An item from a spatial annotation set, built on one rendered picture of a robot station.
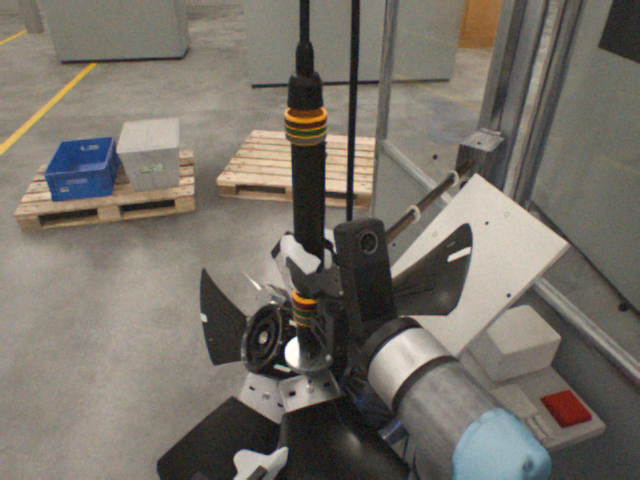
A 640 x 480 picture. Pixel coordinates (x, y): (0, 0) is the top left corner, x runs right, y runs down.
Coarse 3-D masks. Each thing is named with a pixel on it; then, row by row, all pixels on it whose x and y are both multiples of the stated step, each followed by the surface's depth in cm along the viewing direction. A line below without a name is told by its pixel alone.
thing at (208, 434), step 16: (208, 416) 82; (224, 416) 81; (240, 416) 81; (256, 416) 80; (192, 432) 83; (208, 432) 82; (224, 432) 81; (240, 432) 80; (256, 432) 80; (272, 432) 80; (176, 448) 84; (192, 448) 83; (208, 448) 81; (224, 448) 81; (240, 448) 80; (256, 448) 80; (272, 448) 80; (160, 464) 86; (176, 464) 84; (192, 464) 82; (208, 464) 81; (224, 464) 80
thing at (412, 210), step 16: (304, 0) 42; (352, 0) 48; (304, 16) 42; (352, 16) 49; (304, 32) 43; (352, 32) 50; (352, 48) 51; (352, 64) 52; (352, 80) 53; (352, 96) 54; (352, 112) 55; (352, 128) 56; (352, 144) 57; (352, 160) 58; (352, 176) 60; (448, 176) 92; (352, 192) 61; (432, 192) 87; (352, 208) 63; (416, 208) 82; (400, 224) 79
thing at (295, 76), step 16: (304, 48) 44; (304, 64) 44; (304, 80) 45; (320, 80) 46; (288, 96) 47; (304, 96) 45; (320, 96) 46; (304, 336) 64; (320, 336) 66; (304, 352) 66
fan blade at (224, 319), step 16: (208, 288) 102; (208, 304) 103; (224, 304) 95; (208, 320) 105; (224, 320) 97; (240, 320) 91; (224, 336) 100; (240, 336) 94; (224, 352) 103; (240, 352) 98
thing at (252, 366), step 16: (272, 304) 78; (256, 320) 81; (272, 320) 77; (288, 320) 75; (256, 336) 79; (272, 336) 75; (288, 336) 73; (256, 352) 77; (272, 352) 74; (256, 368) 75; (272, 368) 73; (336, 368) 78
